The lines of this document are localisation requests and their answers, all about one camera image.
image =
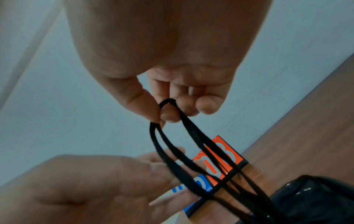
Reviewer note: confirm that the person's right hand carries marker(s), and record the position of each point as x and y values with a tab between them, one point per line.
166	39

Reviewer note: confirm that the person's left hand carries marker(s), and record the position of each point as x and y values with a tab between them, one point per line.
83	188

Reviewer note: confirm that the black plastic tray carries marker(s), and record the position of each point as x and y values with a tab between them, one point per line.
318	203

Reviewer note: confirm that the blue and red flip scoreboard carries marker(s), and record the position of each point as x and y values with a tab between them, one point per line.
221	151

